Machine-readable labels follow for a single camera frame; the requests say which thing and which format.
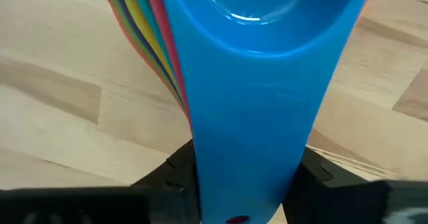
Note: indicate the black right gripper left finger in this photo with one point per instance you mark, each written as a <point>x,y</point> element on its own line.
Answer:
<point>174,190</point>

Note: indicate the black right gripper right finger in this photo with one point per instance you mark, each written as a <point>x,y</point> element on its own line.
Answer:
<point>311,190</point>

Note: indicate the blue measuring cup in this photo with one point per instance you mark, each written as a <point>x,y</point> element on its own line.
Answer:
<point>250,117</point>

